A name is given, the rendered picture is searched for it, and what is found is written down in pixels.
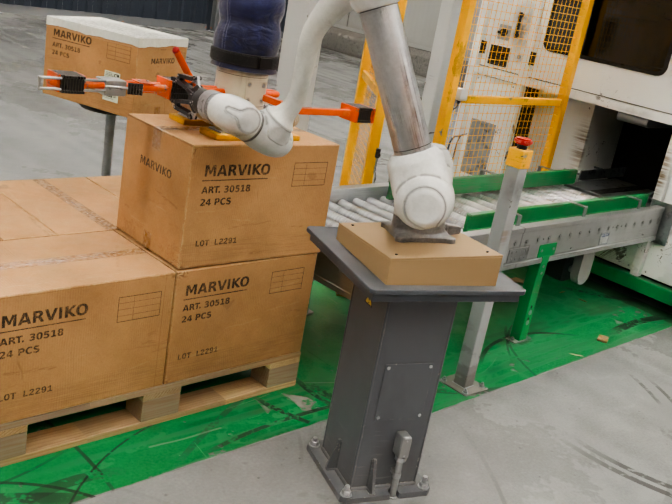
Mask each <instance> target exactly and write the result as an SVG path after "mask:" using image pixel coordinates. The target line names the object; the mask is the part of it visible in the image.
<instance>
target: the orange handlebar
mask: <svg viewBox="0 0 672 504"><path fill-rule="evenodd" d="M132 80H133V81H132ZM124 81H126V82H127V85H126V87H128V83H138V84H143V93H154V92H167V90H168V87H167V85H161V83H160V82H150V81H149V80H145V79H131V80H124ZM46 82H47V83H48V84H49V85H52V86H57V80H56V79H46ZM85 85H86V87H85V88H94V89H104V88H105V83H104V82H90V81H86V84H85ZM202 86H203V88H205V89H207V90H211V89H213V90H216V91H219V92H222V93H225V90H224V89H223V88H217V86H213V85H202ZM208 87H213V88H208ZM214 87H215V88H214ZM279 96H280V93H279V92H278V91H276V90H272V89H266V94H265V95H263V99H262V100H263V101H264V102H267V103H269V104H272V105H274V106H277V105H279V104H280V103H282V102H283V101H282V100H280V99H277V98H278V97H279ZM350 113H351V110H349V109H338V108H316V107H302V109H301V110H300V112H299V113H298V114H300V115H326V116H350Z"/></svg>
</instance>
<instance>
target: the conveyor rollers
mask: <svg viewBox="0 0 672 504"><path fill-rule="evenodd" d="M499 193H500V190H496V191H485V192H474V193H463V194H455V204H454V209H453V211H452V214H451V215H450V217H449V218H448V219H447V220H446V221H445V222H446V223H450V224H455V225H459V226H461V227H460V228H461V232H463V227H464V223H465V219H466V214H467V213H472V212H481V211H490V210H496V206H497V202H498V197H499ZM593 198H597V197H595V196H592V195H589V194H586V193H583V192H580V191H578V190H575V189H572V188H569V187H566V186H563V185H552V186H541V187H530V188H523V189H522V193H521V197H520V201H519V205H518V207H524V206H533V205H542V204H550V203H559V202H567V201H576V200H585V199H593ZM393 214H394V200H389V199H386V196H382V197H381V198H380V199H379V200H377V199H374V198H372V197H368V198H367V199H366V201H363V200H360V199H358V198H355V199H353V201H352V203H350V202H348V201H346V200H343V199H341V200H339V201H338V203H337V204H335V203H333V202H330V201H329V207H328V212H327V218H326V223H325V225H326V226H328V227H338V226H339V223H358V222H382V221H392V218H393Z"/></svg>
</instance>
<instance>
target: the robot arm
mask: <svg viewBox="0 0 672 504"><path fill-rule="evenodd" d="M398 1H400V0H319V2H318V3H317V4H316V6H315V7H314V9H313V10H312V12H311V13H310V15H309V17H308V18H307V20H306V22H305V24H304V26H303V29H302V32H301V35H300V38H299V42H298V47H297V53H296V59H295V64H294V70H293V76H292V82H291V87H290V91H289V93H288V95H287V97H286V98H285V100H284V101H283V102H282V103H280V104H279V105H277V106H268V107H267V108H265V109H262V110H257V108H256V107H255V106H254V105H253V104H252V103H250V102H249V101H247V100H245V99H243V98H241V97H238V96H236V95H232V94H225V93H222V92H219V91H216V90H213V89H211V90H207V89H205V88H203V86H202V85H200V81H201V80H202V77H201V76H191V75H188V74H183V73H178V74H177V77H176V76H171V77H165V78H167V79H169V80H172V84H173V82H176V83H177V84H178V85H180V86H181V87H182V88H184V89H185V90H186V92H187V93H188V94H189V97H188V100H185V99H171V97H170V101H171V103H174V104H175V105H174V106H173V108H174V109H175V110H177V111H179V112H180V113H182V114H184V115H186V116H187V117H188V119H189V120H196V119H197V116H196V114H197V113H199V114H200V116H201V117H202V118H204V119H207V120H209V121H210V122H212V123H214V124H215V125H216V126H217V127H219V128H221V129H222V130H223V131H224V132H226V133H228V134H230V135H232V136H234V137H236V138H238V139H240V140H241V141H243V142H244V143H245V144H246V145H247V146H249V147H250V148H252V149H253V150H255V151H257V152H259V153H261V154H263V155H266V156H269V157H275V158H277V157H283V156H285V155H286V154H288V153H289V152H290V150H291V149H292V147H293V135H292V133H291V132H292V131H293V122H294V119H295V118H296V116H297V115H298V113H299V112H300V110H301V109H302V107H303V105H304V103H305V101H306V98H307V95H308V92H309V88H310V84H311V80H312V76H313V72H314V67H315V63H316V59H317V55H318V51H319V47H320V44H321V42H322V39H323V37H324V35H325V34H326V32H327V31H328V30H329V29H330V27H331V26H332V25H334V24H335V23H336V22H337V21H338V20H340V19H341V18H342V17H344V16H345V15H346V14H348V13H349V12H350V11H352V10H353V9H354V11H355V12H356V13H358V12H359V13H360V17H361V21H362V25H363V29H364V33H365V37H366V41H367V45H368V50H369V54H370V58H371V62H372V66H373V70H374V74H375V78H376V82H377V86H378V90H379V94H380V98H381V102H382V106H383V110H384V114H385V118H386V122H387V126H388V130H389V134H390V139H391V143H392V147H393V151H394V154H393V155H392V156H391V158H390V160H389V162H388V164H387V169H388V174H389V180H390V185H391V190H392V196H393V198H394V214H393V218H392V221H382V222H381V227H383V228H385V229H386V230H387V231H388V232H389V233H390V234H391V235H392V236H393V237H394V238H395V241H396V242H401V243H405V242H420V243H445V244H455V242H456V238H454V237H453V236H451V235H455V234H460V232H461V228H460V227H461V226H459V225H455V224H450V223H446V222H445V221H446V220H447V219H448V218H449V217H450V215H451V214H452V211H453V209H454V204H455V194H454V189H453V186H452V182H453V161H452V158H451V155H450V153H449V151H448V150H447V149H446V147H445V146H444V145H442V144H437V143H431V141H430V137H429V133H428V128H427V124H426V120H425V116H424V111H423V107H422V103H421V99H420V94H419V90H418V86H417V82H416V77H415V73H414V69H413V65H412V60H411V56H410V52H409V48H408V43H407V39H406V35H405V31H404V26H403V22H402V18H401V14H400V9H399V5H398ZM185 80H189V81H192V82H194V83H195V84H196V85H195V86H194V87H193V86H191V85H190V84H189V83H188V82H186V81H185ZM180 104H189V106H190V108H191V110H192V111H191V110H189V109H187V108H185V107H183V106H181V105H180Z"/></svg>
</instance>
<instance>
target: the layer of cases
mask: <svg viewBox="0 0 672 504"><path fill-rule="evenodd" d="M121 176H122V175H119V176H97V177H86V178H85V177H74V178H52V179H30V180H8V181H0V424H3V423H7V422H12V421H16V420H20V419H24V418H28V417H32V416H36V415H40V414H44V413H48V412H53V411H57V410H61V409H65V408H69V407H73V406H77V405H81V404H85V403H90V402H94V401H98V400H102V399H106V398H110V397H114V396H118V395H122V394H126V393H131V392H135V391H139V390H143V389H147V388H151V387H155V386H159V385H162V383H163V384H168V383H172V382H176V381H180V380H184V379H188V378H192V377H196V376H200V375H204V374H209V373H213V372H217V371H221V370H225V369H229V368H233V367H237V366H241V365H245V364H250V363H254V362H258V361H262V360H266V359H270V358H274V357H278V356H282V355H287V354H291V353H295V352H299V351H300V350H301V344H302V338H303V333H304V327H305V321H306V316H307V310H308V304H309V298H310V293H311V287H312V281H313V276H314V270H315V264H316V259H317V253H309V254H301V255H292V256H284V257H276V258H267V259H259V260H251V261H242V262H234V263H225V264H217V265H209V266H200V267H192V268H184V269H177V268H176V267H174V266H173V265H171V264H170V263H168V262H167V261H165V260H164V259H162V258H161V257H159V256H158V255H156V254H155V253H154V252H152V251H151V250H149V249H148V248H146V247H145V246H143V245H142V244H140V243H139V242H137V241H136V240H134V239H133V238H131V237H130V236H128V235H127V234H125V233H124V232H123V231H121V230H120V229H118V228H117V227H116V226H117V216H118V206H119V196H120V186H121Z"/></svg>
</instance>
